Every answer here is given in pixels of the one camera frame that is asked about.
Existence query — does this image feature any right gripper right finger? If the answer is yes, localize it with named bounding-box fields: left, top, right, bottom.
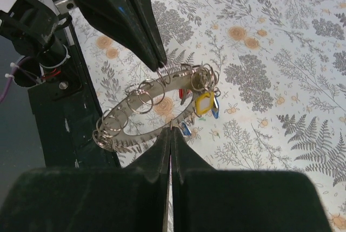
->
left=170, top=128, right=331, bottom=231

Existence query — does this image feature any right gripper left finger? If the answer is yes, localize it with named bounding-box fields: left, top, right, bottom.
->
left=1, top=128, right=171, bottom=231

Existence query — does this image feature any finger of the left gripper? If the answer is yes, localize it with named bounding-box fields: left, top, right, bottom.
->
left=47, top=0, right=160, bottom=72
left=128, top=0, right=167, bottom=67

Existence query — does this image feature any blue key tag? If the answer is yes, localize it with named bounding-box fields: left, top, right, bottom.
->
left=180, top=122, right=192, bottom=137
left=211, top=96, right=219, bottom=119

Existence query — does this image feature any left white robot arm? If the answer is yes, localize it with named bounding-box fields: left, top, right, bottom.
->
left=1, top=0, right=167, bottom=90

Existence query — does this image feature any yellow key tag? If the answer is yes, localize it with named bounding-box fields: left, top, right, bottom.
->
left=195, top=92, right=215, bottom=115

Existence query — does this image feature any red key tag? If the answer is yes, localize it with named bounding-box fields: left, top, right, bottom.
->
left=179, top=89, right=190, bottom=105

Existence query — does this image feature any floral table mat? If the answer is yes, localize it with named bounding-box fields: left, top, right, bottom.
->
left=67, top=0, right=346, bottom=232

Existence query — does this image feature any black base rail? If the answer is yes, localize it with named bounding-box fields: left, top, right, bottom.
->
left=28, top=23, right=121, bottom=168

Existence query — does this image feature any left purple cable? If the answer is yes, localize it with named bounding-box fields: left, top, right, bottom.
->
left=0, top=56, right=33, bottom=103

